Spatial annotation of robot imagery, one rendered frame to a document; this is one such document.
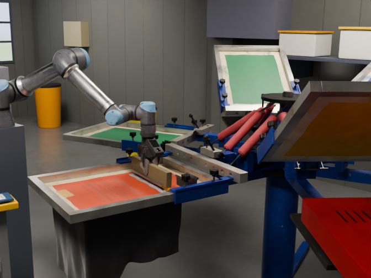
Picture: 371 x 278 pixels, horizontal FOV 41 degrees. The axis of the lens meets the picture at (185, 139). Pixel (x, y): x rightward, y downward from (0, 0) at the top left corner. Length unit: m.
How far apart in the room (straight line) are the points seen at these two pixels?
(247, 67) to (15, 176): 2.07
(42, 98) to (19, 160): 5.70
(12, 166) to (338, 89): 1.74
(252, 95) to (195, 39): 3.01
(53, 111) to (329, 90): 7.11
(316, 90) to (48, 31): 7.92
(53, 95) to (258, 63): 4.94
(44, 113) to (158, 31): 2.51
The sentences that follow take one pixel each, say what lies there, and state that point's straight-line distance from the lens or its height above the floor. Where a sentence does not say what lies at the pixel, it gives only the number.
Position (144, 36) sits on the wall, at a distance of 7.29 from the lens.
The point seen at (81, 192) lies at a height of 0.95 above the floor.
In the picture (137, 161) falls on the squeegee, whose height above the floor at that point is 1.04.
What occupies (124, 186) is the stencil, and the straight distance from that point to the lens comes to 2.41.
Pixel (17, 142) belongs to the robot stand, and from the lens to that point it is 2.69.
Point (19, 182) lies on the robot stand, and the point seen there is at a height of 0.90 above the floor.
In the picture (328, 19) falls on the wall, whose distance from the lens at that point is 5.59.
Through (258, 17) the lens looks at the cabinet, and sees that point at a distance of 5.64.
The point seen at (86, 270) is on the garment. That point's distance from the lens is 2.22.
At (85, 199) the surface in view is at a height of 0.95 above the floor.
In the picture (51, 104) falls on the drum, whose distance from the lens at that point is 8.39.
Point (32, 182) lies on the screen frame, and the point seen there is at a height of 0.99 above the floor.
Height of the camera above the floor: 1.73
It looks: 13 degrees down
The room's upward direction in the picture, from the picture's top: 1 degrees clockwise
